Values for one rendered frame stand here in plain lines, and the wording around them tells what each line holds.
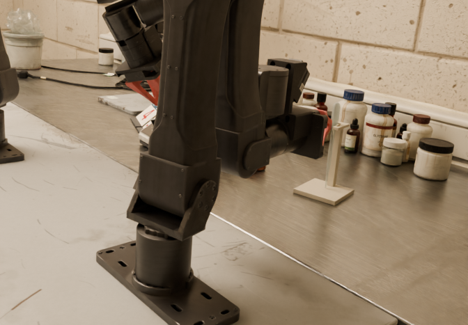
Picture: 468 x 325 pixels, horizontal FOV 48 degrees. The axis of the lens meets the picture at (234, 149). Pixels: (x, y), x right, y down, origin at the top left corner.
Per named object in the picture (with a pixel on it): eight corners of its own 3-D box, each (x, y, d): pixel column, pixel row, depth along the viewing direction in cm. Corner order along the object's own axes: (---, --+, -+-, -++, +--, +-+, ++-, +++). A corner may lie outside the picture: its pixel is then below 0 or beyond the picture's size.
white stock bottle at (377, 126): (356, 148, 124) (363, 100, 121) (383, 150, 124) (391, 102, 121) (363, 156, 118) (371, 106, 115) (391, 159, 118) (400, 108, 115)
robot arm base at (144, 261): (143, 188, 68) (93, 200, 63) (249, 251, 54) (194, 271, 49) (141, 245, 70) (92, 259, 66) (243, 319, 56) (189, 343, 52)
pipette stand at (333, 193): (334, 205, 89) (345, 131, 85) (292, 192, 93) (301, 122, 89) (354, 193, 95) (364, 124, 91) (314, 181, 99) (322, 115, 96)
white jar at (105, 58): (116, 65, 219) (117, 49, 217) (106, 65, 213) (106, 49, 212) (105, 62, 221) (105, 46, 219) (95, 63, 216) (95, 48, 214)
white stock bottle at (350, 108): (366, 145, 128) (375, 92, 124) (352, 150, 122) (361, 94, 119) (340, 138, 132) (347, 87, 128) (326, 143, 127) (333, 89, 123)
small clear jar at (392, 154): (377, 163, 114) (381, 140, 112) (382, 159, 118) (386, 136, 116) (398, 168, 112) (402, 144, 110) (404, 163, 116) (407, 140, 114)
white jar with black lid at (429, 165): (455, 179, 108) (462, 145, 106) (432, 182, 104) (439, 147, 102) (428, 168, 113) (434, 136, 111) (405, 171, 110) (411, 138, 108)
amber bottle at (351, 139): (350, 149, 123) (356, 115, 121) (360, 152, 121) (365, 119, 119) (340, 149, 122) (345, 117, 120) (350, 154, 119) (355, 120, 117)
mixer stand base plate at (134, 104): (132, 115, 138) (132, 111, 138) (96, 99, 152) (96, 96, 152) (220, 105, 158) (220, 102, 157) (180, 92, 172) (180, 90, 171)
